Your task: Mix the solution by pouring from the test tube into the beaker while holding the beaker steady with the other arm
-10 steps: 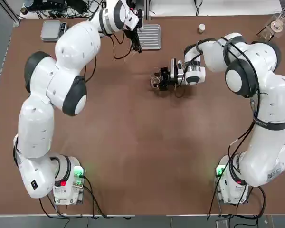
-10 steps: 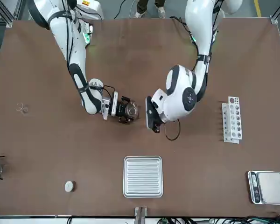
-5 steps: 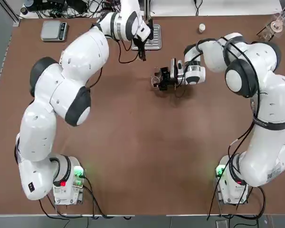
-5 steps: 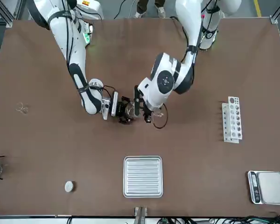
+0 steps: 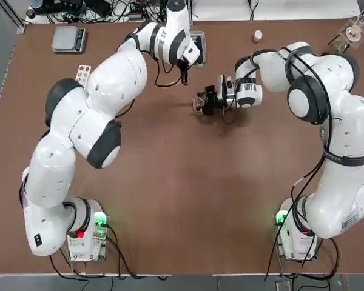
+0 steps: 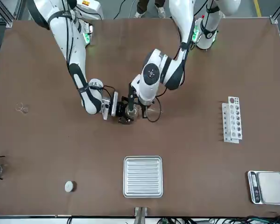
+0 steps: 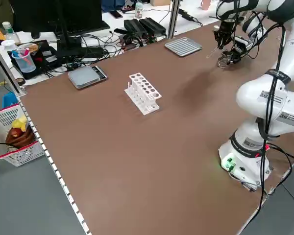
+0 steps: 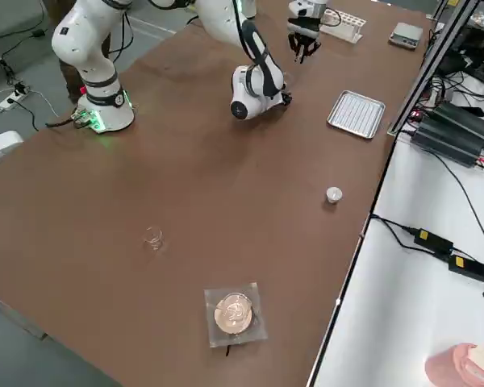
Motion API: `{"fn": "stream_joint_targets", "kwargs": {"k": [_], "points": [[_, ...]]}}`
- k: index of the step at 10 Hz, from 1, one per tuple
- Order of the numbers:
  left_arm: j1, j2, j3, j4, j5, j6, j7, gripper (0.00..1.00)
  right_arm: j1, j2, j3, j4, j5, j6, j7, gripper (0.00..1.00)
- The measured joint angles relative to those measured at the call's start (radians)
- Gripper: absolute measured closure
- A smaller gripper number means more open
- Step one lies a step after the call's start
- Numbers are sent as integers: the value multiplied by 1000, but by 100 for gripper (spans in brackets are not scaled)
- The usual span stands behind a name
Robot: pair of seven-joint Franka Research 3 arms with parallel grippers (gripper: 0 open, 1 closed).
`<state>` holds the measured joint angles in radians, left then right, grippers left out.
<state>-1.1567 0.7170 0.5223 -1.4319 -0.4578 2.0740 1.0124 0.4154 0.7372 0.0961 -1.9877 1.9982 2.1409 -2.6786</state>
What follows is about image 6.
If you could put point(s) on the aluminium frame post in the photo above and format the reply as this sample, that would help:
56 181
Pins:
274 19
4 14
141 214

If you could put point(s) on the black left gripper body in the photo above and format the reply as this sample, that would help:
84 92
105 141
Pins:
144 107

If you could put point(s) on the ribbed metal tray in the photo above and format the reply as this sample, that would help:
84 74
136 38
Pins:
142 177

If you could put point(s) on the clear glass beaker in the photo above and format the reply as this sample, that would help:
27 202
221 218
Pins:
131 113

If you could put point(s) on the clear glass test tube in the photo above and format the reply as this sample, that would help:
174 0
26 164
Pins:
155 111

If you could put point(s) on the silver digital scale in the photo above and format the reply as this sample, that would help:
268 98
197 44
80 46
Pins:
270 187

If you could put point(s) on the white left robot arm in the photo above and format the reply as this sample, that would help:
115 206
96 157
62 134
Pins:
151 77

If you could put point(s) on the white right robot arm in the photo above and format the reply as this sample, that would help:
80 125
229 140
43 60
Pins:
72 46

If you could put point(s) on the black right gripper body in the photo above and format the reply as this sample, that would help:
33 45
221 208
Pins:
121 109

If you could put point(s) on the white test tube rack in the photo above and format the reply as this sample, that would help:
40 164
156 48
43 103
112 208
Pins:
233 121

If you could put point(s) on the small white jar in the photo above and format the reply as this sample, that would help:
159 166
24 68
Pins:
70 186

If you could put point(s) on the person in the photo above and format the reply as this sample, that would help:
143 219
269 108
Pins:
140 9

